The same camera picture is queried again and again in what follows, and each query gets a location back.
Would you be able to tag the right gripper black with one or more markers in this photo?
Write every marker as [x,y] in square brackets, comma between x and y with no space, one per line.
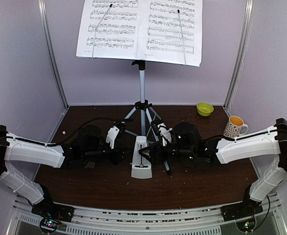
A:
[153,149]

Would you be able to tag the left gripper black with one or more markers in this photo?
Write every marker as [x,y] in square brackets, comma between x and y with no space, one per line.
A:
[117,156]

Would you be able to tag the white metronome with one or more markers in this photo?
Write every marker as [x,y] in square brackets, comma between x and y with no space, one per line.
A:
[141,167]

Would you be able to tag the clear metronome front cover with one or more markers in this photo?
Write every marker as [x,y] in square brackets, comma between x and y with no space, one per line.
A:
[90,165]

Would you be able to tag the light blue music stand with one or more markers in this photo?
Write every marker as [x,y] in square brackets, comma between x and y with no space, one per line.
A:
[143,104]

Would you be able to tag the sheet music page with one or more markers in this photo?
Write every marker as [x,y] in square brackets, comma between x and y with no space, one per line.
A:
[170,31]
[109,29]

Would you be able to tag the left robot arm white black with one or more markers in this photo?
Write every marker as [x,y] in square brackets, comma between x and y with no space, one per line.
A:
[84,145]

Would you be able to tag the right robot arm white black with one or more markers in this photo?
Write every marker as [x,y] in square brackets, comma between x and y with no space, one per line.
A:
[185,142]

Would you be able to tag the green bowl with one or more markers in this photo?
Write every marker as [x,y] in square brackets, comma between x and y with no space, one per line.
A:
[204,109]

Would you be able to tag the white mug orange inside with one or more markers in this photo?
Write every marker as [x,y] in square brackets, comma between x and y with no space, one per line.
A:
[235,127]

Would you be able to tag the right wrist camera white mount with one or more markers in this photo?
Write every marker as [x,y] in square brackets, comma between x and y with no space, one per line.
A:
[161,130]

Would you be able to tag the aluminium corner post left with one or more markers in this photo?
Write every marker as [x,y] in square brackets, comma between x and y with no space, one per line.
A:
[52,59]

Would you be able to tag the aluminium corner post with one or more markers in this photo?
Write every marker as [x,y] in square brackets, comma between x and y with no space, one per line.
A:
[52,59]
[239,63]

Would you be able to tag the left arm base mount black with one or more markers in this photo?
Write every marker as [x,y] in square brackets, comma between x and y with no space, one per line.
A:
[56,212]

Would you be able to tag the aluminium front rail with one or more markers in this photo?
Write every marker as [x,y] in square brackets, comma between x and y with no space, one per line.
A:
[194,221]

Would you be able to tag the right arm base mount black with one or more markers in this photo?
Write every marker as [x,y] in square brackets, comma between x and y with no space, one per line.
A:
[240,210]

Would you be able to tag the aluminium corner post right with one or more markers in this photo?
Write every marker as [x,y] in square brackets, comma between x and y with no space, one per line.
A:
[239,63]

